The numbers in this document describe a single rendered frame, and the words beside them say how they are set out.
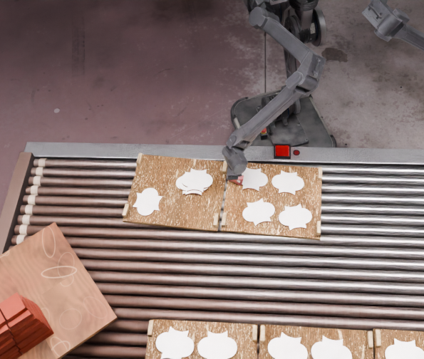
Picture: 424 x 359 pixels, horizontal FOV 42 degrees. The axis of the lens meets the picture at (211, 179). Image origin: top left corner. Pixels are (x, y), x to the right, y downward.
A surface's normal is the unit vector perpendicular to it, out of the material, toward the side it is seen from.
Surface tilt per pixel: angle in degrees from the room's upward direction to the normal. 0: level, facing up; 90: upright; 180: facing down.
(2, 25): 0
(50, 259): 0
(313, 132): 0
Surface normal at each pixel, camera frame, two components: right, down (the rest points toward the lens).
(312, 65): 0.59, 0.28
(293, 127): -0.06, -0.54
